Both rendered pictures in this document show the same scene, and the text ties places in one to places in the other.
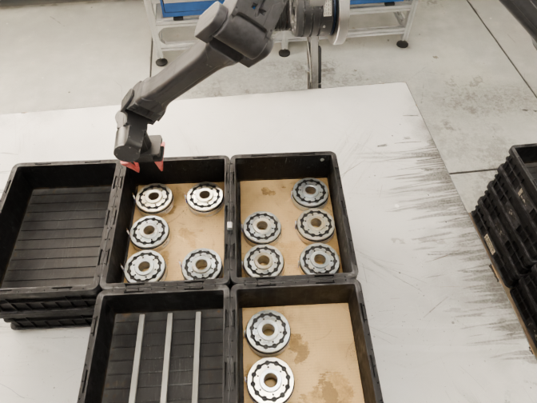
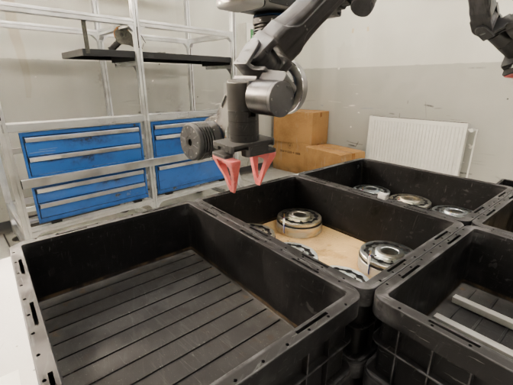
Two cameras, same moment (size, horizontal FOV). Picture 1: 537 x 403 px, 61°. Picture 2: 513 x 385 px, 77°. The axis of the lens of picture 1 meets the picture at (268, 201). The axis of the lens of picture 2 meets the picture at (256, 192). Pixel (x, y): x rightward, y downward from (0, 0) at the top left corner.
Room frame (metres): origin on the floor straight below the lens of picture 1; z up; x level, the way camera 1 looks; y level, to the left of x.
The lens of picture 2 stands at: (0.28, 0.67, 1.15)
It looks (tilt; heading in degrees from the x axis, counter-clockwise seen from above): 19 degrees down; 323
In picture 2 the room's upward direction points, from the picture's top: straight up
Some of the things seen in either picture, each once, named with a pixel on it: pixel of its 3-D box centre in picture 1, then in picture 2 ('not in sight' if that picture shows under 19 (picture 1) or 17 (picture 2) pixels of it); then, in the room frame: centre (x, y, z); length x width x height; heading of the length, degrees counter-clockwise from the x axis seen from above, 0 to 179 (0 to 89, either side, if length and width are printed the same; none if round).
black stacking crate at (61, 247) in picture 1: (61, 233); (168, 306); (0.64, 0.55, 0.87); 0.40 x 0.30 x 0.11; 3
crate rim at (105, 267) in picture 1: (172, 217); (316, 215); (0.66, 0.25, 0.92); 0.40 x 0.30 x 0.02; 3
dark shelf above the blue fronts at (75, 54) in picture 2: not in sight; (156, 59); (2.91, -0.33, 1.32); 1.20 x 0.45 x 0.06; 97
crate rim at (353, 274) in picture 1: (288, 212); (398, 185); (0.67, -0.05, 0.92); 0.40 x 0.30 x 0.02; 3
